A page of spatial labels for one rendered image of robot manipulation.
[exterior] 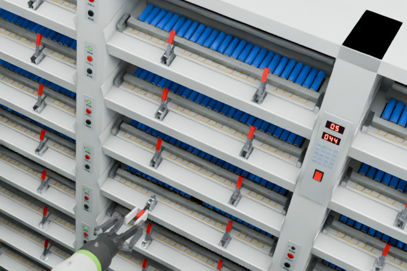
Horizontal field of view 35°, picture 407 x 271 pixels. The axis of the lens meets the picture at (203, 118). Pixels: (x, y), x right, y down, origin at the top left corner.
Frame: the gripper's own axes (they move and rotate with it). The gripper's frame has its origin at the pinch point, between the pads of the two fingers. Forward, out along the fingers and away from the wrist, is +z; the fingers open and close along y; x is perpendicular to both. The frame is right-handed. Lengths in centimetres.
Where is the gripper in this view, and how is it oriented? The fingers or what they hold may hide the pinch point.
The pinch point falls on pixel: (135, 218)
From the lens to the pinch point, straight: 200.4
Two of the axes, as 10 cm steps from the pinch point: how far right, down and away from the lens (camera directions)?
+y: 8.8, 3.9, -2.8
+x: 2.2, -8.5, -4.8
